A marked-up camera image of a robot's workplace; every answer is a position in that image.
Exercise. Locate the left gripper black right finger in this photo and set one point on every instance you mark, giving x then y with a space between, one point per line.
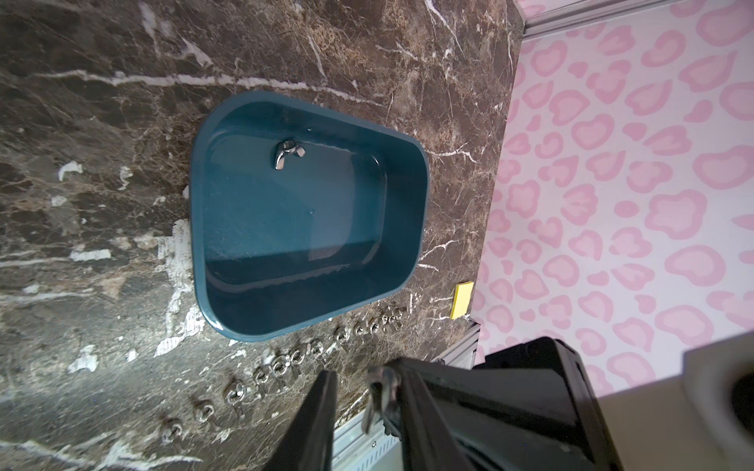
409 412

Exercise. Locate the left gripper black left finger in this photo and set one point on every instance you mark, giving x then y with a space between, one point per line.
309 441

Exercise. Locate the teal plastic storage box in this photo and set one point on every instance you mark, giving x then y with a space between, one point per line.
278 251

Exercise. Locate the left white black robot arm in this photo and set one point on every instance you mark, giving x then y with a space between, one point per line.
532 407

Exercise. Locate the row of table wing nuts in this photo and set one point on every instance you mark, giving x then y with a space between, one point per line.
265 398

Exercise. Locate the pile of silver wing nuts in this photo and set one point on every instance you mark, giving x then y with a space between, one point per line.
284 149

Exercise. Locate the yellow sticky note pad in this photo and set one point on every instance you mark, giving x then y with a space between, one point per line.
462 300

